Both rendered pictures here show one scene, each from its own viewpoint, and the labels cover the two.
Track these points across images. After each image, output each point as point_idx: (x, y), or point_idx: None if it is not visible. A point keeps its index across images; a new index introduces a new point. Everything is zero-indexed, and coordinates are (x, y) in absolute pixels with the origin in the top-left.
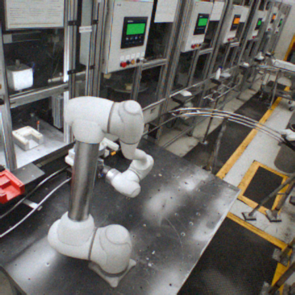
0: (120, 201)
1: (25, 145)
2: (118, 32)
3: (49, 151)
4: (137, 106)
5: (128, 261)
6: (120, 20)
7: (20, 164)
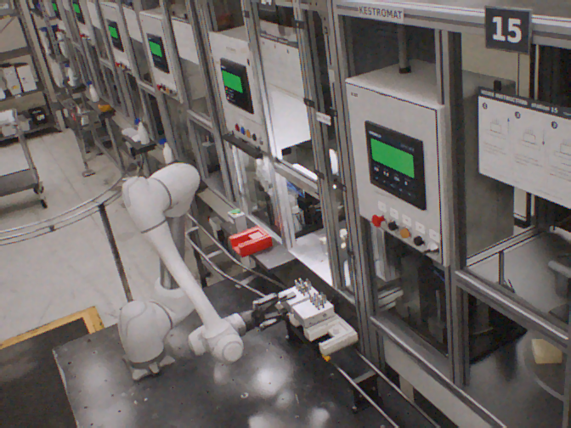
0: (242, 385)
1: (320, 243)
2: (364, 148)
3: (316, 270)
4: (127, 183)
5: (138, 370)
6: (363, 124)
7: (292, 250)
